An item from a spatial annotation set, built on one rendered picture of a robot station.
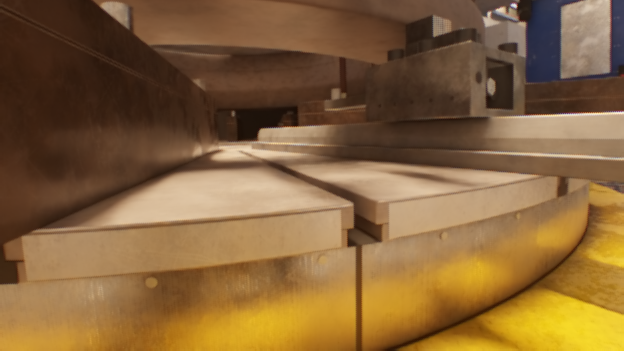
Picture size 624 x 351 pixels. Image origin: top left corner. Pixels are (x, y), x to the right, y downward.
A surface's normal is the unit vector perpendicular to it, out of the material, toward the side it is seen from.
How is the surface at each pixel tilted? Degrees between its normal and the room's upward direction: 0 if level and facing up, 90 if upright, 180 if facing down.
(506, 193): 90
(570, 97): 90
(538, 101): 90
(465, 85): 90
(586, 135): 72
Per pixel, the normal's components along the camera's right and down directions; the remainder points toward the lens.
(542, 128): -0.81, -0.26
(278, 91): -0.23, 0.08
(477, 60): 0.54, 0.05
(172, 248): 0.25, 0.07
